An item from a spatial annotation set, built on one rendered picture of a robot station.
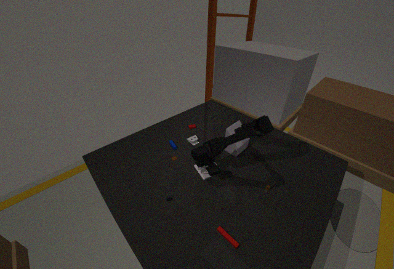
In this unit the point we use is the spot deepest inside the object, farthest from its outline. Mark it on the dark red flat bar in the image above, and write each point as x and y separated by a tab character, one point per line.
227	237

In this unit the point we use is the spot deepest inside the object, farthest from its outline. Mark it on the blue rectangular block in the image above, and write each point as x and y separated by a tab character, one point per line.
172	145

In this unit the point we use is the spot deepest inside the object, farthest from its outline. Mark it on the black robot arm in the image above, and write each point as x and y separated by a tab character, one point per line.
216	146

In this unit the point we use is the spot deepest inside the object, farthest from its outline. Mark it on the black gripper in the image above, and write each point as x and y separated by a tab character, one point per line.
212	168

